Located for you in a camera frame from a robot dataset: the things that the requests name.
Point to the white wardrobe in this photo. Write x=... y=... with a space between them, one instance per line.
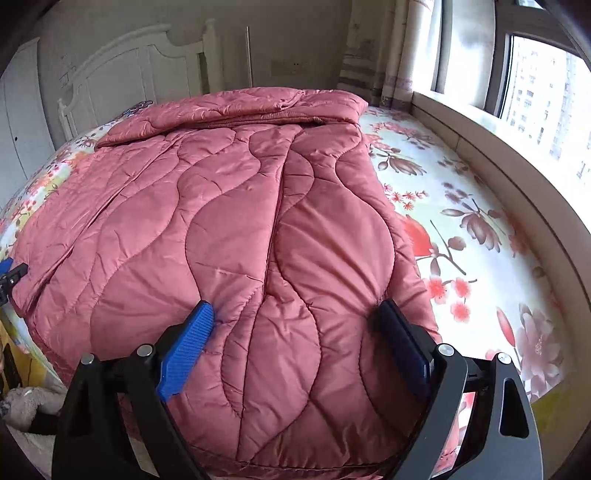
x=23 y=115

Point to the wall socket panel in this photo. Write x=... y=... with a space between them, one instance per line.
x=286 y=68

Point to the beige plush toy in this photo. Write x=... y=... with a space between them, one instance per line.
x=27 y=406

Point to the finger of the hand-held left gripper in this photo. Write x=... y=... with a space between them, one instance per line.
x=11 y=279

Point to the white lamp pole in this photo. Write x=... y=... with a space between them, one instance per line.
x=249 y=55

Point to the window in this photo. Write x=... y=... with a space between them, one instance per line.
x=531 y=69

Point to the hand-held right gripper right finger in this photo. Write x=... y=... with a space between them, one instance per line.
x=406 y=350

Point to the purple patterned pillow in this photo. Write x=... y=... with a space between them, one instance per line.
x=138 y=107

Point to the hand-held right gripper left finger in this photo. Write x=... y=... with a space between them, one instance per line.
x=187 y=350

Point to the floral bed sheet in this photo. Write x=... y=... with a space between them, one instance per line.
x=461 y=240

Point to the beige windowsill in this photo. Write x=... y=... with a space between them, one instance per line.
x=521 y=194

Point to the pink quilted coat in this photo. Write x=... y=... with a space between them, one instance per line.
x=231 y=230

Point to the printed beige curtain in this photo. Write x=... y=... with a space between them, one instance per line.
x=388 y=50

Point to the white wooden headboard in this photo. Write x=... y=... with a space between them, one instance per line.
x=138 y=60

